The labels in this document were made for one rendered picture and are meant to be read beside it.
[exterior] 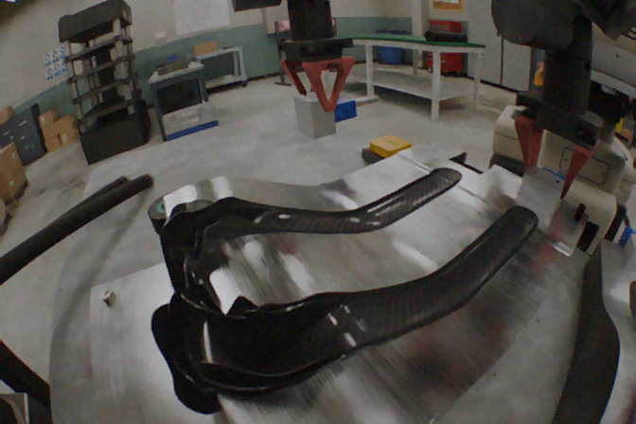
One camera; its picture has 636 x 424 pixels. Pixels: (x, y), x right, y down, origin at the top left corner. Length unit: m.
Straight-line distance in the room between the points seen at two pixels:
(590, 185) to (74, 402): 0.90
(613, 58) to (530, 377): 0.52
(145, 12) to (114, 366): 6.47
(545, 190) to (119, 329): 0.44
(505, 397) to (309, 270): 0.22
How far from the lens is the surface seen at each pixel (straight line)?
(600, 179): 0.69
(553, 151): 0.66
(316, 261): 0.19
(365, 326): 0.16
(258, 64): 6.79
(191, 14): 6.54
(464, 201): 0.32
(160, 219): 0.46
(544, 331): 0.35
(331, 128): 0.42
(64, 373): 0.41
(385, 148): 0.55
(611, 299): 0.35
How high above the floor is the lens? 1.06
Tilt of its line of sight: 30 degrees down
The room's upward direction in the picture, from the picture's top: 5 degrees counter-clockwise
